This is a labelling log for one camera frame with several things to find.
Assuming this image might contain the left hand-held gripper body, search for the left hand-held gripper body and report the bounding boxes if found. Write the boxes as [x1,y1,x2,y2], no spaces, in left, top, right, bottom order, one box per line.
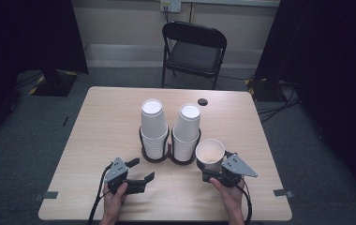
[104,157,131,195]

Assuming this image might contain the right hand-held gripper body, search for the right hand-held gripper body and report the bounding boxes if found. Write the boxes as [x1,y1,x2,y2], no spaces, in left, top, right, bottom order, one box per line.
[201,153,259,189]

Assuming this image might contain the single white paper cup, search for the single white paper cup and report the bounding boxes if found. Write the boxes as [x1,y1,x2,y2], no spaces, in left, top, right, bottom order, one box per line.
[195,138,227,173]

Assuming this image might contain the black double cup holder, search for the black double cup holder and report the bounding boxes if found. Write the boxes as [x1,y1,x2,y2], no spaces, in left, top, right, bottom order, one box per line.
[138,125,203,166]

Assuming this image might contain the stack of white paper cups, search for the stack of white paper cups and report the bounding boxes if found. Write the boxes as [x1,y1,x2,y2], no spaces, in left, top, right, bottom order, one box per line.
[171,102,202,163]
[140,98,171,161]

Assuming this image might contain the person's right hand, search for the person's right hand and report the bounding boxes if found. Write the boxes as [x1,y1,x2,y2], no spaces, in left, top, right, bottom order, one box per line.
[209,177,246,225]

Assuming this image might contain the person's left hand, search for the person's left hand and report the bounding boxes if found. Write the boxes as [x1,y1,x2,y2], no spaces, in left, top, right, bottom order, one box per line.
[98,182,129,225]

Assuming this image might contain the grey floor tape strip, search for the grey floor tape strip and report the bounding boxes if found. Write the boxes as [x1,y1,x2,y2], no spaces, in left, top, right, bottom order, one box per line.
[273,188,295,200]
[32,190,60,202]

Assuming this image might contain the black stand base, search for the black stand base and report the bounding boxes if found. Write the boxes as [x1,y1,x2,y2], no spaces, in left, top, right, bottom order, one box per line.
[244,77,293,103]
[28,68,81,98]

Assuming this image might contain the black folding chair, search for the black folding chair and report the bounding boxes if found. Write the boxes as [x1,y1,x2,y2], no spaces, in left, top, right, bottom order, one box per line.
[160,21,229,91]

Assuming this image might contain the dark curtain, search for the dark curtain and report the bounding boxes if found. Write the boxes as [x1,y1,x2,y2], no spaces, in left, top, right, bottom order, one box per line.
[0,0,90,148]
[253,0,356,209]

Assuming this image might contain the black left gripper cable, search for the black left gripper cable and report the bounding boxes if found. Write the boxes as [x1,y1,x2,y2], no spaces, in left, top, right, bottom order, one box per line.
[85,162,114,225]

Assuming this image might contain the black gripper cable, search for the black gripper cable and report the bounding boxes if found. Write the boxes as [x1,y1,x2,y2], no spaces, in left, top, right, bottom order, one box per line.
[85,162,114,225]
[237,178,254,225]

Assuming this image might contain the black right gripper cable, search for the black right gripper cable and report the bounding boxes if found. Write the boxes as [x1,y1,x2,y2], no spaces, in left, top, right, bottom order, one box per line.
[237,178,254,225]

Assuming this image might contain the black floor cables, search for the black floor cables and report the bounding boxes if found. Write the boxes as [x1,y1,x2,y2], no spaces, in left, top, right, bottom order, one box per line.
[256,79,303,124]

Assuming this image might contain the white wall socket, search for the white wall socket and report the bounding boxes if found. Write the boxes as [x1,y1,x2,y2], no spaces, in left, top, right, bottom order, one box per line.
[159,0,183,14]

